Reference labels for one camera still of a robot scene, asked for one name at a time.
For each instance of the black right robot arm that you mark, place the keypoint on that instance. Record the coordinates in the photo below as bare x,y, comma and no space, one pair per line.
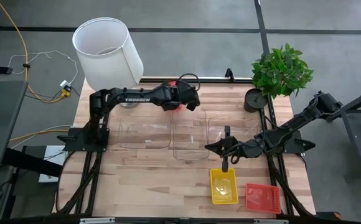
295,124

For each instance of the yellow plug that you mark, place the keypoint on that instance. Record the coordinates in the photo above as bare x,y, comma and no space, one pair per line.
65,93

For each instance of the black table edge rail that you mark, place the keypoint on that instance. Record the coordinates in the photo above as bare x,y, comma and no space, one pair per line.
211,80

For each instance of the white box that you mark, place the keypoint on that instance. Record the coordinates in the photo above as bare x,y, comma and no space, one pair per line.
54,155

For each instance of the white lamp shade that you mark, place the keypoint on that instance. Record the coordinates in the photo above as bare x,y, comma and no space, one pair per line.
105,68

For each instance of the silver lamp base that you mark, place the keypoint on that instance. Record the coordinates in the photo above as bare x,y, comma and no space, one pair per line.
130,105

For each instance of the dark grey desk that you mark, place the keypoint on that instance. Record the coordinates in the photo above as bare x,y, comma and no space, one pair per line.
0,124

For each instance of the black plant pot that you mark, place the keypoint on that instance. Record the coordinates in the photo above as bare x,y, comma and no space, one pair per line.
254,101

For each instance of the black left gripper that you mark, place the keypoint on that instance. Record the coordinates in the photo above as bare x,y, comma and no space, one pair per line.
186,96

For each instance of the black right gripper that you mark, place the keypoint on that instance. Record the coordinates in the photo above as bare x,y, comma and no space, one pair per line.
246,149

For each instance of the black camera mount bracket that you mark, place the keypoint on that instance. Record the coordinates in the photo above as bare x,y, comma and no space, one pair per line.
229,75

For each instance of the silver metal bracket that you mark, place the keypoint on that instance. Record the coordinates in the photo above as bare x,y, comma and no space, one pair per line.
96,220

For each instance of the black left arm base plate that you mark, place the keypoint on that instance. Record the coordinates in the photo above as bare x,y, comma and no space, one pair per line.
74,141

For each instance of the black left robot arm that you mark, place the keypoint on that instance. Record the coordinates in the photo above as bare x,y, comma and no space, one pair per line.
130,96

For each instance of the white power adapter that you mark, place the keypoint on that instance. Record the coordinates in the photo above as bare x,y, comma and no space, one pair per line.
65,84

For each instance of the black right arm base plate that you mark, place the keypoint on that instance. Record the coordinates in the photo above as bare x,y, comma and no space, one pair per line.
295,146

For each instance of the clear plastic bin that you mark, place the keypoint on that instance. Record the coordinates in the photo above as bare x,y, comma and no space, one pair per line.
246,127
144,137
190,137

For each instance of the green leafy plant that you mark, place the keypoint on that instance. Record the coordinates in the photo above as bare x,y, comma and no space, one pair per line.
280,71

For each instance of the black metal table frame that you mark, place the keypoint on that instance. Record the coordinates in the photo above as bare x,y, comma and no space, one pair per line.
358,105

